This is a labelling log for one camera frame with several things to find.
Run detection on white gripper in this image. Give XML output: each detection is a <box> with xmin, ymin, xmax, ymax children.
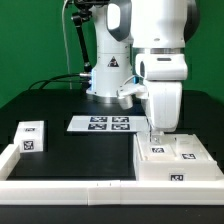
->
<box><xmin>135</xmin><ymin>54</ymin><xmax>188</xmax><ymax>142</ymax></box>

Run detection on white cabinet door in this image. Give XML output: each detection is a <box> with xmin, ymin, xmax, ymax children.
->
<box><xmin>174</xmin><ymin>134</ymin><xmax>212</xmax><ymax>161</ymax></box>
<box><xmin>137</xmin><ymin>132</ymin><xmax>176</xmax><ymax>161</ymax></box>

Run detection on white cabinet body box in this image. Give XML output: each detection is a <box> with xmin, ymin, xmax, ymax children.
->
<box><xmin>133</xmin><ymin>132</ymin><xmax>224</xmax><ymax>181</ymax></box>

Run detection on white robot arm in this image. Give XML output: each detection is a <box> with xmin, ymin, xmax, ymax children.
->
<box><xmin>87</xmin><ymin>0</ymin><xmax>199</xmax><ymax>134</ymax></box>

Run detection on white cabinet top block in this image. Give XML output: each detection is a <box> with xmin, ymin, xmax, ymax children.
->
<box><xmin>14</xmin><ymin>121</ymin><xmax>44</xmax><ymax>153</ymax></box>

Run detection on white flat marker plate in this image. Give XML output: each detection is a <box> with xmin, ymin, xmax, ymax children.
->
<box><xmin>67</xmin><ymin>116</ymin><xmax>149</xmax><ymax>133</ymax></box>

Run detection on black cable bundle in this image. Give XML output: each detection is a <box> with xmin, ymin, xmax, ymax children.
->
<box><xmin>27</xmin><ymin>73</ymin><xmax>92</xmax><ymax>91</ymax></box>

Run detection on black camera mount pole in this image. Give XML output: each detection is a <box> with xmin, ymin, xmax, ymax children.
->
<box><xmin>71</xmin><ymin>0</ymin><xmax>110</xmax><ymax>72</ymax></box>

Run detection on white U-shaped fence frame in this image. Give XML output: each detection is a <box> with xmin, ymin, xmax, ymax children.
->
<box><xmin>0</xmin><ymin>144</ymin><xmax>224</xmax><ymax>205</ymax></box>

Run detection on grey hanging cable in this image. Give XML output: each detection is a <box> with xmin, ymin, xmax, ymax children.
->
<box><xmin>61</xmin><ymin>0</ymin><xmax>74</xmax><ymax>90</ymax></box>

